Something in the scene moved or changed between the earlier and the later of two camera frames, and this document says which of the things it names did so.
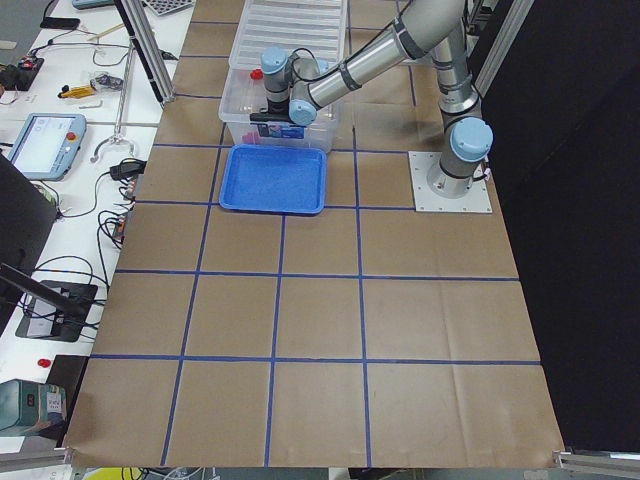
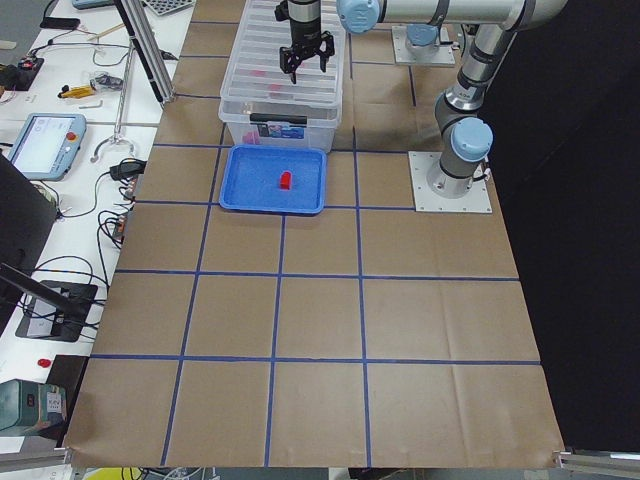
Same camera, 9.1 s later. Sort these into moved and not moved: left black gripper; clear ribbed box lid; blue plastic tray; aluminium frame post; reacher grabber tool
Moved: left black gripper
Not moved: aluminium frame post; reacher grabber tool; blue plastic tray; clear ribbed box lid
